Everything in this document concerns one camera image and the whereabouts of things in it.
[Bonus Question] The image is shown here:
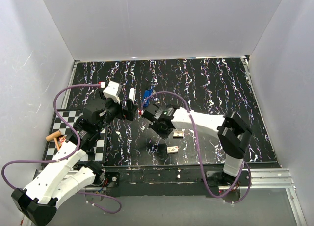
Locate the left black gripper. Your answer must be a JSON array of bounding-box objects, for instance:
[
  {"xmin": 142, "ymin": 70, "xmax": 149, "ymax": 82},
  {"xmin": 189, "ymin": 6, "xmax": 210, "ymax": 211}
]
[{"xmin": 97, "ymin": 89, "xmax": 138, "ymax": 132}]

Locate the red owl toy block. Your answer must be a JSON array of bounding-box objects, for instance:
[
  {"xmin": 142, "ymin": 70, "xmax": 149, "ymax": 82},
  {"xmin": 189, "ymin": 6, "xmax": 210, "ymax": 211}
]
[{"xmin": 58, "ymin": 136, "xmax": 66, "ymax": 144}]

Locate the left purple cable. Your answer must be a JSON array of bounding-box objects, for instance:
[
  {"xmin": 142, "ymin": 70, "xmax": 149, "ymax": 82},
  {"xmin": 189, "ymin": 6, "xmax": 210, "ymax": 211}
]
[{"xmin": 1, "ymin": 82, "xmax": 122, "ymax": 214}]

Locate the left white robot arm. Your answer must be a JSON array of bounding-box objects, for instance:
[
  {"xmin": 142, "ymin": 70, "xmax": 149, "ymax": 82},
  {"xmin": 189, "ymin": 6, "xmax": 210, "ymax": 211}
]
[{"xmin": 11, "ymin": 96, "xmax": 137, "ymax": 226}]

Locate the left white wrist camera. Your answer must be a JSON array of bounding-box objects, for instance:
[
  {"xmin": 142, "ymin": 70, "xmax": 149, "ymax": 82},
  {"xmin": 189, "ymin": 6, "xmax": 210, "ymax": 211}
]
[{"xmin": 103, "ymin": 81, "xmax": 122, "ymax": 104}]

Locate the purple cable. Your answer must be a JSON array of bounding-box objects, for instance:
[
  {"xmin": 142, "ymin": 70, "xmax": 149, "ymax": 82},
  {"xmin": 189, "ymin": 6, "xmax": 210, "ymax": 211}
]
[
  {"xmin": 1, "ymin": 82, "xmax": 122, "ymax": 214},
  {"xmin": 141, "ymin": 91, "xmax": 252, "ymax": 199}
]

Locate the wooden toy hammer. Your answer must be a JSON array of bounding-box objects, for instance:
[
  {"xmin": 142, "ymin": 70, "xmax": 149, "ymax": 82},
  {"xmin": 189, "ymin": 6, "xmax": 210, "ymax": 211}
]
[{"xmin": 46, "ymin": 130, "xmax": 62, "ymax": 150}]

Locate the white staple box left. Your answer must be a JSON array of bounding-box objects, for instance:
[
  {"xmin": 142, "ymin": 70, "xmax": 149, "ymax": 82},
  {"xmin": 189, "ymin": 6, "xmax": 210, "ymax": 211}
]
[{"xmin": 167, "ymin": 146, "xmax": 179, "ymax": 154}]

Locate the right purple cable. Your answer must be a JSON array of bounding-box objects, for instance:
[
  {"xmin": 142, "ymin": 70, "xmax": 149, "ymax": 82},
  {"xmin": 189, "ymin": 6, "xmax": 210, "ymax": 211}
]
[{"xmin": 141, "ymin": 91, "xmax": 252, "ymax": 199}]

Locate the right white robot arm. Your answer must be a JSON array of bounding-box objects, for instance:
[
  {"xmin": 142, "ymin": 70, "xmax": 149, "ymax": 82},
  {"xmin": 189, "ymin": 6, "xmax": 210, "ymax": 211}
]
[{"xmin": 141, "ymin": 104, "xmax": 252, "ymax": 186}]

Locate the white plastic stick tool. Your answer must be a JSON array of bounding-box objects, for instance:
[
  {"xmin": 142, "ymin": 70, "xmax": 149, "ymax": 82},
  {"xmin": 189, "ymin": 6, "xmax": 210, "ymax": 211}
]
[{"xmin": 128, "ymin": 88, "xmax": 136, "ymax": 103}]

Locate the blue black stapler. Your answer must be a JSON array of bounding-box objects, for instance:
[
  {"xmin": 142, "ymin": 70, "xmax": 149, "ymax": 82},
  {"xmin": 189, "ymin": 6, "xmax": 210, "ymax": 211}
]
[{"xmin": 142, "ymin": 89, "xmax": 153, "ymax": 108}]

